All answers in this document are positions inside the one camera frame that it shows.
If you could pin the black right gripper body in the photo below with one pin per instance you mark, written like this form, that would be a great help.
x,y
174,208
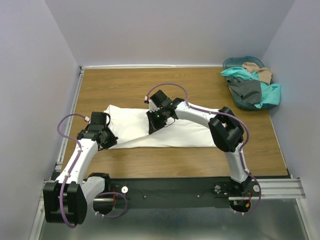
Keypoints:
x,y
155,122

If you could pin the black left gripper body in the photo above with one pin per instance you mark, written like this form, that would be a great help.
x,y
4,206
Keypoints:
x,y
109,139

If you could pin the white t shirt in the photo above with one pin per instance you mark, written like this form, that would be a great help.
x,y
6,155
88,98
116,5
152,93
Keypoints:
x,y
131,126

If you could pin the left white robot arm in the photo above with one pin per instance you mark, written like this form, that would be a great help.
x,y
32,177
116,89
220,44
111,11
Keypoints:
x,y
66,198

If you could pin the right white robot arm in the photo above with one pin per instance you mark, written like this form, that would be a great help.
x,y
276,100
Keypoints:
x,y
226,130

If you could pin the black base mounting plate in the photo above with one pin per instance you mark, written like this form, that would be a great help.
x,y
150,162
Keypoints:
x,y
105,203

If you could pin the dark grey t shirt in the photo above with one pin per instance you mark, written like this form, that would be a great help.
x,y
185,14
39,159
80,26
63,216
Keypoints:
x,y
245,92

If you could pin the tan t shirt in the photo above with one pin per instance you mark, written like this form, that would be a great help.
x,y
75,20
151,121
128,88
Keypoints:
x,y
264,74

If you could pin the teal t shirt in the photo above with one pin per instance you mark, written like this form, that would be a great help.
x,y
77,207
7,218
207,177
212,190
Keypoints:
x,y
271,94

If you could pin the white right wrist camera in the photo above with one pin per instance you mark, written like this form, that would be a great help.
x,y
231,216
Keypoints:
x,y
152,106

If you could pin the aluminium front frame rail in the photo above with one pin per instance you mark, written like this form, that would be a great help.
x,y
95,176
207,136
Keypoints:
x,y
278,188

